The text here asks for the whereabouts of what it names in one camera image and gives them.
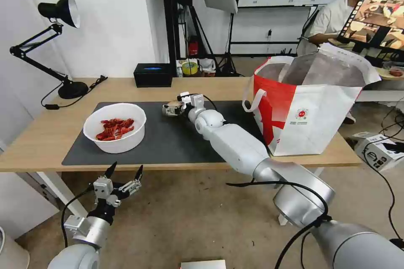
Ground person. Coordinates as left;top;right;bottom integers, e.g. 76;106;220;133
296;0;388;56

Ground computer monitor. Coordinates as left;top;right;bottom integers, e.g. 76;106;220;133
335;0;404;56

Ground white robot front shell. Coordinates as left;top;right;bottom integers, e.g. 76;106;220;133
180;260;227;269

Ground yellow green tape roll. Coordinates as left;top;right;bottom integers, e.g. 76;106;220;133
181;61;199;76

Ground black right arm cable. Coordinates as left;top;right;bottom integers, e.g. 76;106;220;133
225;179;334;269

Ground black rectangular box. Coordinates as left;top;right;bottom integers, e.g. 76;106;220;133
133;63;173;88

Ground white printed cardboard box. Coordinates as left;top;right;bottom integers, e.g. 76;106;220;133
353;132;404;172

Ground black table mat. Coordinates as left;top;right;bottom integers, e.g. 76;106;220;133
61;101;273;166

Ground black desk lamp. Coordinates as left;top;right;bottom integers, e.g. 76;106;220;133
9;0;89;100

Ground black tripod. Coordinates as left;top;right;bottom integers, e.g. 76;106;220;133
217;13;244;77

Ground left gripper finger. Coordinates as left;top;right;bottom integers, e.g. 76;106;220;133
119;165;144;195
98;161;118;182

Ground white table leg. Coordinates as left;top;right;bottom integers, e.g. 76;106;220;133
35;171;83;218

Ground black floor cable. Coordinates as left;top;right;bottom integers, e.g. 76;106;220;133
362;105;404;242

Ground red canister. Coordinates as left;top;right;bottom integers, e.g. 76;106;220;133
188;36;200;58

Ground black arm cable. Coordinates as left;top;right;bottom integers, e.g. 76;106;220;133
61;186;96;248
225;179;334;269

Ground white round bin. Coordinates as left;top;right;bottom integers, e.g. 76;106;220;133
0;226;31;269

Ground plate with food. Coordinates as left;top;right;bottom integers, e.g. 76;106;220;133
378;66;404;81

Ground red crayfish shells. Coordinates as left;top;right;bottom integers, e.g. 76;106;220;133
96;118;136;141

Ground black lamp power cable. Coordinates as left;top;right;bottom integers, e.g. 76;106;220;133
40;74;109;111

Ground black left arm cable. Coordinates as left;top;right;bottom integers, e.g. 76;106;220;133
61;186;96;248

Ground black metal rack frame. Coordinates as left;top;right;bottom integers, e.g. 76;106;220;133
160;0;197;78

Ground white red takeout bag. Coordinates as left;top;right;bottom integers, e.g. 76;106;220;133
242;43;383;157

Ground white round bowl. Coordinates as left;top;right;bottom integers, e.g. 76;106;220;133
83;102;147;154

